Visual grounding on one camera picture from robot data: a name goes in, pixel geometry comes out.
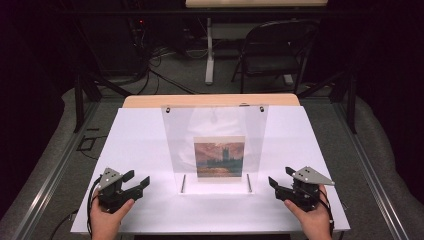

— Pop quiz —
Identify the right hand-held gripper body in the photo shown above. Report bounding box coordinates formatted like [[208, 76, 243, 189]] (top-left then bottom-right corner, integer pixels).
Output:
[[275, 166, 336, 213]]

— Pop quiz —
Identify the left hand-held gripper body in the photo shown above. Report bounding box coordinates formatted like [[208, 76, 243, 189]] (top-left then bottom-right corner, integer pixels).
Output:
[[95, 167, 145, 215]]

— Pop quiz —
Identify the clear acrylic picture frame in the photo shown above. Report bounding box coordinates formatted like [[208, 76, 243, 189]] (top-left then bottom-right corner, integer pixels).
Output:
[[161, 104, 269, 196]]

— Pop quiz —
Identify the painted landscape picture card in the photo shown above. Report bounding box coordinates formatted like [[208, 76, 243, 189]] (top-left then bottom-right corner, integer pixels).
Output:
[[193, 135, 246, 183]]

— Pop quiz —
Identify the person's left hand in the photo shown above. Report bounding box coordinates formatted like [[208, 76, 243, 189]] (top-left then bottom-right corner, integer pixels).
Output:
[[89, 189, 136, 240]]

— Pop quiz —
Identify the person's right hand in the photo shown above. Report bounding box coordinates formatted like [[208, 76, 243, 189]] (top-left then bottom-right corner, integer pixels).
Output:
[[283, 184, 333, 240]]

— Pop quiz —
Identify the white board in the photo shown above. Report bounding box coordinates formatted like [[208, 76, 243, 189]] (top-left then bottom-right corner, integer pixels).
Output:
[[70, 105, 351, 234]]

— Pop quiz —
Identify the black metal stand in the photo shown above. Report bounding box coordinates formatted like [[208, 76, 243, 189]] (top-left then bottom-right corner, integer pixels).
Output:
[[73, 70, 133, 133], [297, 69, 358, 135]]

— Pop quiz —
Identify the light wooden table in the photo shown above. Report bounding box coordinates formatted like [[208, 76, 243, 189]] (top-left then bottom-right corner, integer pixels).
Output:
[[122, 93, 301, 109]]

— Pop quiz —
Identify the black folding chair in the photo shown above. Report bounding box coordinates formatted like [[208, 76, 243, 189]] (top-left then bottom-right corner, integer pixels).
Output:
[[231, 19, 322, 95]]

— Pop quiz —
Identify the black computer tower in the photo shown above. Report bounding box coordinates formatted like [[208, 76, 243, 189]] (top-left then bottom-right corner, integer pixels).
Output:
[[128, 14, 152, 46]]

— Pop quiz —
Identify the wooden desk with white legs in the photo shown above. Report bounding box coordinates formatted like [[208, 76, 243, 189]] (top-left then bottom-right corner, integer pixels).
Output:
[[185, 0, 329, 86]]

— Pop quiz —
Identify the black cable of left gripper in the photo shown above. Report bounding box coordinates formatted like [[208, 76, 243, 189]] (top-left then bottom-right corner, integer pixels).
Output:
[[86, 175, 103, 238]]

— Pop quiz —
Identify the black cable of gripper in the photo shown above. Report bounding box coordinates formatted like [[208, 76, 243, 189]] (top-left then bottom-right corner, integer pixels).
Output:
[[319, 189, 336, 240], [86, 175, 103, 238]]

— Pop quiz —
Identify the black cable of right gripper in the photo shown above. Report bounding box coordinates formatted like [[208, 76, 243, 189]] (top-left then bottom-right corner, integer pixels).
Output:
[[319, 189, 336, 240]]

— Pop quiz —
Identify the aluminium rail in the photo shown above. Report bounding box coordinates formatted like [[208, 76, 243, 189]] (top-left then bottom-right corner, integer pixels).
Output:
[[11, 99, 101, 240], [333, 99, 406, 240]]

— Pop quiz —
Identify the black floor cable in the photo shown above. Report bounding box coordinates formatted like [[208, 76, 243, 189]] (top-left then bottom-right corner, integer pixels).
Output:
[[49, 209, 80, 240]]

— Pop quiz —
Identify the bundle of floor cables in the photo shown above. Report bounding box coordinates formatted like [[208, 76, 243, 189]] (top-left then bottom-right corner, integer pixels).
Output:
[[131, 44, 199, 96]]

